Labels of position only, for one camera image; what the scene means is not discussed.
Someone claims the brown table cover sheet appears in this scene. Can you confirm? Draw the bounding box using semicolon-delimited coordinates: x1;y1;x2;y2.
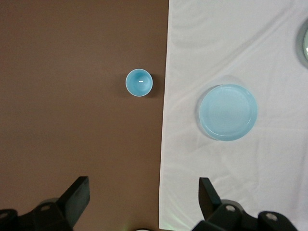
0;0;169;231

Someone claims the light blue plate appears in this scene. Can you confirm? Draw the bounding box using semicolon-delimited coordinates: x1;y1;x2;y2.
198;83;258;141

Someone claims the small blue cup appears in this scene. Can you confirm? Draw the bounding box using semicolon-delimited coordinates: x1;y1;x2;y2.
125;68;154;97

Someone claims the white cloth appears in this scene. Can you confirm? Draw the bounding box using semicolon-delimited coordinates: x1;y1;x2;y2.
158;0;308;231

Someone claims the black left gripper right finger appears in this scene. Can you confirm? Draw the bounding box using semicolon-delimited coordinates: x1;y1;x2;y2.
192;177;298;231

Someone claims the pale green plate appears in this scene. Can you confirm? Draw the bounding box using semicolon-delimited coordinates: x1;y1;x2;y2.
295;18;308;67

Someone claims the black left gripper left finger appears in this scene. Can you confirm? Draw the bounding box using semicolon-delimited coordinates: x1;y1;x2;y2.
0;176;91;231

